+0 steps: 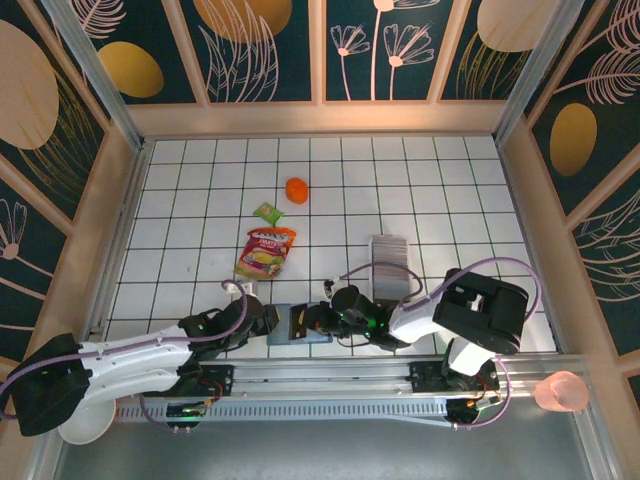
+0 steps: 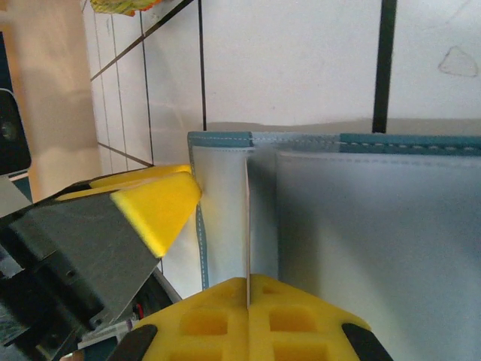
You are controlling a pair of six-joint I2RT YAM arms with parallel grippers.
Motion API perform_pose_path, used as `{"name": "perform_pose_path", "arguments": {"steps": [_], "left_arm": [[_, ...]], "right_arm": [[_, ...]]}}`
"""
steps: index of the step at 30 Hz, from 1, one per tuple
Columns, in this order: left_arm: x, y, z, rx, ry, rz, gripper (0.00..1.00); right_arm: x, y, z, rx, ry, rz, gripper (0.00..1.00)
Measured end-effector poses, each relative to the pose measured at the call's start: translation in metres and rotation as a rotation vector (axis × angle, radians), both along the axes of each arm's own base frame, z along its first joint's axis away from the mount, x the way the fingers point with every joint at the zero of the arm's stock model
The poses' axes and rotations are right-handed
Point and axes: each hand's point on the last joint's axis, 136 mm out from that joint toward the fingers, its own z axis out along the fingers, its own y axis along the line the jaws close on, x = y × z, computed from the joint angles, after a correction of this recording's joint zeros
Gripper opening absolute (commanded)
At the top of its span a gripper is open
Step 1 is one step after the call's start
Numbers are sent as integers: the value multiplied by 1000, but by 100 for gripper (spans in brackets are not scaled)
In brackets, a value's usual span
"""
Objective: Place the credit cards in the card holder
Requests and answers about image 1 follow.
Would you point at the blue card holder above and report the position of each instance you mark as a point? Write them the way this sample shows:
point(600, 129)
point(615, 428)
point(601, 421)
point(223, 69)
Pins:
point(282, 325)

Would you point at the stack of plastic cards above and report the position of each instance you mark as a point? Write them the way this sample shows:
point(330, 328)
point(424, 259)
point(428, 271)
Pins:
point(391, 265)

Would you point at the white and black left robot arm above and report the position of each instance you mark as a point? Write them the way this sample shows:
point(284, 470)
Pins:
point(135, 355)

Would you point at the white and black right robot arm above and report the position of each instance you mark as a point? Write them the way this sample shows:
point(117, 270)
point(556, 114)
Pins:
point(415, 322)

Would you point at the fruit candy bag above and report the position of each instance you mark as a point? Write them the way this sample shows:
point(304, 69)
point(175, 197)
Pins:
point(265, 252)

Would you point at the white plastic basket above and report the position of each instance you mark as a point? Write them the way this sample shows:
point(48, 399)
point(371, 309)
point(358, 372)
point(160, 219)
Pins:
point(371, 250)

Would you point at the black controller box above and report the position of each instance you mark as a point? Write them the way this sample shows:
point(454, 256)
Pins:
point(464, 414)
point(186, 415)

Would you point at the green snack packet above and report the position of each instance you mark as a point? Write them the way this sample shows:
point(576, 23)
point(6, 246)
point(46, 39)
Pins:
point(267, 212)

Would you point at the orange toy fruit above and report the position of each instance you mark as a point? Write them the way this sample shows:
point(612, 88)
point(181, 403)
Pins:
point(297, 191)

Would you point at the white bowl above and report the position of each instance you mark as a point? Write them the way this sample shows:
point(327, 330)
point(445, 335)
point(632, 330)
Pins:
point(85, 430)

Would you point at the pink plastic cup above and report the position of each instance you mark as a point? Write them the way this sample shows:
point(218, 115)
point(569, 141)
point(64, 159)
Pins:
point(560, 392)

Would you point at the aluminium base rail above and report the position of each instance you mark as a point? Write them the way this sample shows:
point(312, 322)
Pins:
point(320, 377)

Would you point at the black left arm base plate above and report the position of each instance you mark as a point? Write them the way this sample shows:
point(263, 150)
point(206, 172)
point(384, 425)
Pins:
point(222, 380)

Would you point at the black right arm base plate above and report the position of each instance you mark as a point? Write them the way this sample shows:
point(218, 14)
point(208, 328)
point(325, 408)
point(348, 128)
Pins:
point(425, 380)

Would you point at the aluminium side rail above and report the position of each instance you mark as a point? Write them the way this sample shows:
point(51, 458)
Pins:
point(523, 225)
point(125, 210)

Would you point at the aluminium corner post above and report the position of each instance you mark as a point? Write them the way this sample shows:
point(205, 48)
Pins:
point(96, 75)
point(536, 75)

